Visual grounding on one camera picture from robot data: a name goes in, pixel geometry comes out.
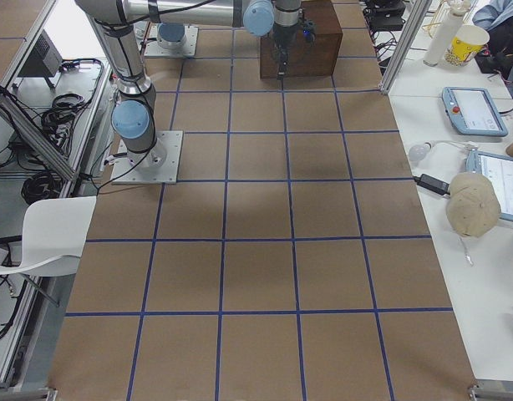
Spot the upper blue teach pendant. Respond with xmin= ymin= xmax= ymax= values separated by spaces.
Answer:
xmin=441 ymin=87 xmax=508 ymax=137

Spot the lower blue teach pendant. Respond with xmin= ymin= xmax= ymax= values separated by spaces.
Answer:
xmin=465 ymin=150 xmax=513 ymax=222

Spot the dark brown wooden cabinet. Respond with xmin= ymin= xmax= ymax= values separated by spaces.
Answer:
xmin=259 ymin=1 xmax=343 ymax=79

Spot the blue teach pendant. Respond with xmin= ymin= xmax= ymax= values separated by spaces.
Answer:
xmin=441 ymin=87 xmax=508 ymax=137
xmin=465 ymin=150 xmax=513 ymax=222

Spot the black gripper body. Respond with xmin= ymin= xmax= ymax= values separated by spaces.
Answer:
xmin=272 ymin=23 xmax=299 ymax=52

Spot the white light bulb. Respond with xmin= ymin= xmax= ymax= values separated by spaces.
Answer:
xmin=408 ymin=142 xmax=434 ymax=163

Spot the white plastic chair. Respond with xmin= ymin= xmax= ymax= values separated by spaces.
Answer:
xmin=0 ymin=196 xmax=97 ymax=277

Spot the beige baseball cap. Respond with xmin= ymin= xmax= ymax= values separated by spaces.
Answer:
xmin=446 ymin=172 xmax=501 ymax=237

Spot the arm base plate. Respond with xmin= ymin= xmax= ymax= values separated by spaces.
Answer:
xmin=110 ymin=130 xmax=183 ymax=185
xmin=145 ymin=23 xmax=198 ymax=58

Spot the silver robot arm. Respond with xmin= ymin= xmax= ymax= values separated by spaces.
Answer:
xmin=157 ymin=23 xmax=185 ymax=50
xmin=76 ymin=1 xmax=302 ymax=108

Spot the black power brick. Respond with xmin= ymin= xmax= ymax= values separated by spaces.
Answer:
xmin=414 ymin=174 xmax=450 ymax=195

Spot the aluminium frame post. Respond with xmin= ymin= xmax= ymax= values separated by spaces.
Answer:
xmin=379 ymin=0 xmax=432 ymax=94

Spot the white cardboard tube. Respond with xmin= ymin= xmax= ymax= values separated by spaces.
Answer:
xmin=423 ymin=6 xmax=469 ymax=67

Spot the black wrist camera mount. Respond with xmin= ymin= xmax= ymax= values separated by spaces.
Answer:
xmin=299 ymin=10 xmax=316 ymax=44

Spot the yellow popcorn cup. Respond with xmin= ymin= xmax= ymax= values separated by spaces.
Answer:
xmin=444 ymin=25 xmax=490 ymax=66

